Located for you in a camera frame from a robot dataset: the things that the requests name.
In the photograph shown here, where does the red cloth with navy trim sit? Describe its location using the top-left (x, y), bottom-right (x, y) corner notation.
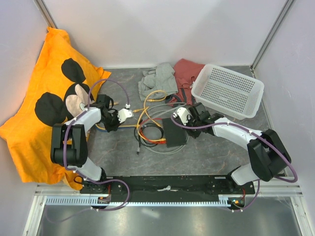
top-left (165, 59), bottom-right (205, 105)

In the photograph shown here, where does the grey slotted cable duct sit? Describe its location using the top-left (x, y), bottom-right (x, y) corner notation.
top-left (45, 196), bottom-right (231, 207)

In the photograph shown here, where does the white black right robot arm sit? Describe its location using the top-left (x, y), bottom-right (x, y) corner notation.
top-left (176, 103), bottom-right (291, 194)

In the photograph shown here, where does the black ethernet cable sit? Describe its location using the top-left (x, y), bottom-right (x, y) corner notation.
top-left (134, 122), bottom-right (164, 155)

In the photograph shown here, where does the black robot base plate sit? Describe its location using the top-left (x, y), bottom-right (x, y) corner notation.
top-left (75, 175), bottom-right (255, 202)

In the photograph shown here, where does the grey ethernet cable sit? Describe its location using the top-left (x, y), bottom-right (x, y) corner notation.
top-left (137, 102), bottom-right (190, 155)

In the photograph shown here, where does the white perforated plastic basket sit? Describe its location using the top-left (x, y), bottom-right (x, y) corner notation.
top-left (191, 64), bottom-right (264, 120)

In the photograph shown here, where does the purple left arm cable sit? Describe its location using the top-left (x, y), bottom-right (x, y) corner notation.
top-left (45, 79), bottom-right (131, 223)

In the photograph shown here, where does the red ethernet cable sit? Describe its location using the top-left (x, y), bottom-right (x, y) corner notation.
top-left (139, 118), bottom-right (167, 145)

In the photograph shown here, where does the orange Mickey Mouse pillow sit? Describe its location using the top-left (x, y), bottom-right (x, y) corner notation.
top-left (0, 27), bottom-right (110, 190)

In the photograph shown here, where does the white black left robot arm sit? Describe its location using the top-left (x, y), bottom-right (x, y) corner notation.
top-left (50, 94), bottom-right (121, 193)

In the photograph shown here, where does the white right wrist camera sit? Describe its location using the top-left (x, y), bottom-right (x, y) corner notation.
top-left (172, 107), bottom-right (192, 125)

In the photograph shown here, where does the grey cloth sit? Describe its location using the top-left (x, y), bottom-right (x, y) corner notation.
top-left (138, 62), bottom-right (178, 101)

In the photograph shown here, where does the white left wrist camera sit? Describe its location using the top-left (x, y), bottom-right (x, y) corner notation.
top-left (118, 104), bottom-right (134, 124)

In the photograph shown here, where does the black network switch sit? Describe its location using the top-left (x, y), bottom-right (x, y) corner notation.
top-left (162, 118), bottom-right (187, 148)

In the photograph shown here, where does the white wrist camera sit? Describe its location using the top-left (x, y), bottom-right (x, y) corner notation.
top-left (172, 107), bottom-right (192, 125)
top-left (118, 104), bottom-right (134, 124)

